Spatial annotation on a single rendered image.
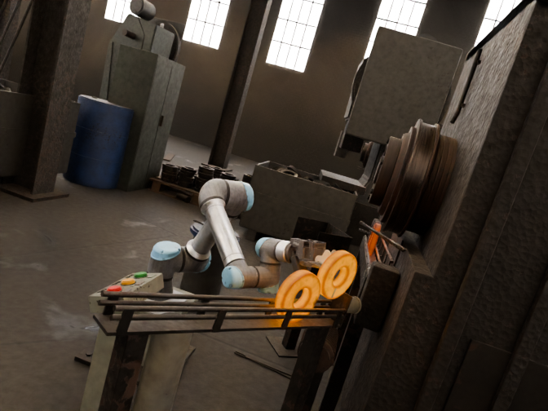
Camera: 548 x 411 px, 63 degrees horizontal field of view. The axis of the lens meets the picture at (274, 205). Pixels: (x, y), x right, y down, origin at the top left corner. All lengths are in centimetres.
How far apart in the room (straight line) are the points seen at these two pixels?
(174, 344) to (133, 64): 403
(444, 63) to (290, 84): 791
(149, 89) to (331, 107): 757
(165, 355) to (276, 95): 1105
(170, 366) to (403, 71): 365
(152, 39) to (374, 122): 579
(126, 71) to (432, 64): 308
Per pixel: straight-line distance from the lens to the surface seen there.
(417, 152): 167
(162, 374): 147
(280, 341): 266
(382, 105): 446
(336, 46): 1218
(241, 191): 177
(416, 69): 454
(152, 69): 501
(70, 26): 418
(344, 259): 138
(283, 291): 127
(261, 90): 1231
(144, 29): 943
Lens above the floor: 118
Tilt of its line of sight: 10 degrees down
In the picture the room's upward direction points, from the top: 16 degrees clockwise
